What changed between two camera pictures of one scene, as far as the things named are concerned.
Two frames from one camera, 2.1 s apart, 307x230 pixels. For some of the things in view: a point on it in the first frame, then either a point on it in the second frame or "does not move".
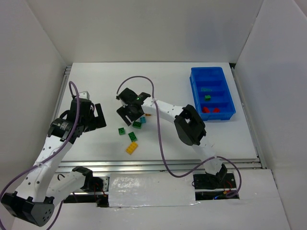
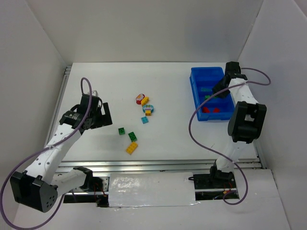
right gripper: x=129 y=105 to x=220 y=87
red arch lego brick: x=206 y=110 does not move
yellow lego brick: x=131 y=147 does not move
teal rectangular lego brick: x=207 y=89 does not move
